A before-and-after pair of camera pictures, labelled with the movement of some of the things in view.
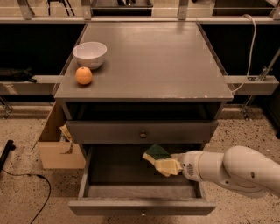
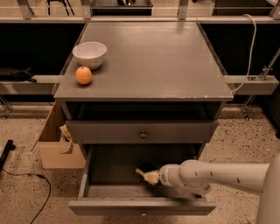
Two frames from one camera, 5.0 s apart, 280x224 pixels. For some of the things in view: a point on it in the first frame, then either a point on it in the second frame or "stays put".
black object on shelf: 12,74 stays put
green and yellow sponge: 155,152 -> 146,167
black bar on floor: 10,145 stays put
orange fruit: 83,75 stays put
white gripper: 189,164 -> 166,176
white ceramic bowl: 90,54 stays put
